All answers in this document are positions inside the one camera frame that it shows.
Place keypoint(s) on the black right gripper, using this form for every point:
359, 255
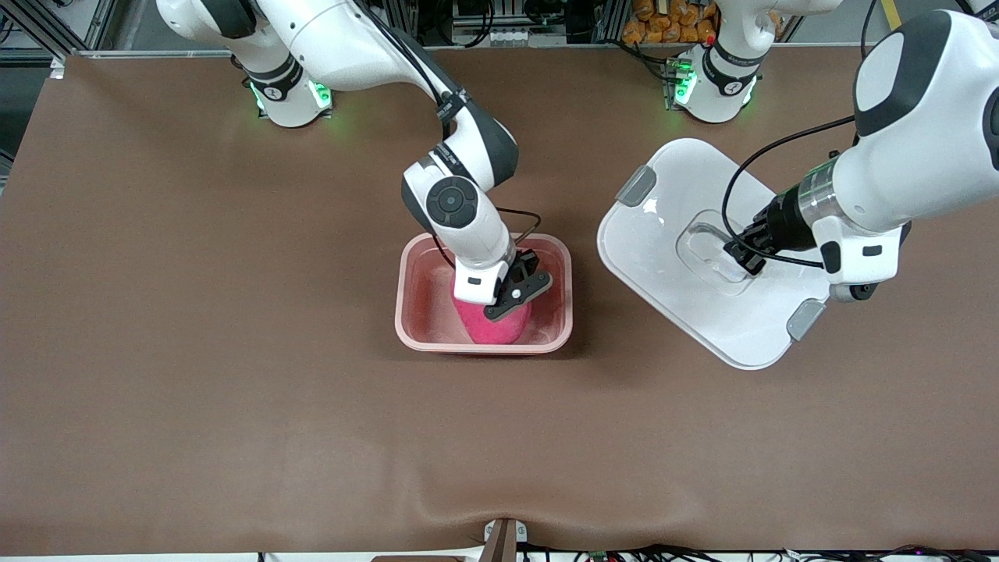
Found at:
531, 264

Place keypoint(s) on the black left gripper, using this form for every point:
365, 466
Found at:
783, 218

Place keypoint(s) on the pink plush toy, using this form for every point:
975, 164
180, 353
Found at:
492, 332

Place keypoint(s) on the white plastic box lid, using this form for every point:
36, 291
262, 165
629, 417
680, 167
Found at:
663, 250

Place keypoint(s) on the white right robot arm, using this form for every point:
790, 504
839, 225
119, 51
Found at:
335, 39

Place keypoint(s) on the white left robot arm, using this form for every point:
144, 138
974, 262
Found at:
921, 156

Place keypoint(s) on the pink plastic storage box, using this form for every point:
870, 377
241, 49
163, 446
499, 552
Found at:
421, 312

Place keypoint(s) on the grey lid clip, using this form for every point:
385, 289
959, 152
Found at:
636, 186
806, 320

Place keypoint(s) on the small white power strip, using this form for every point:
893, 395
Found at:
509, 37

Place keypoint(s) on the orange snack bag pile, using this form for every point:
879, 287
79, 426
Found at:
663, 23

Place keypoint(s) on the wooden clamp block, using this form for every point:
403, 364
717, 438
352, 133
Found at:
503, 542

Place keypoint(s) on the brown table mat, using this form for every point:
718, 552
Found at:
234, 351

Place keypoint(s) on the aluminium table edge rail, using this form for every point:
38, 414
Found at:
156, 53

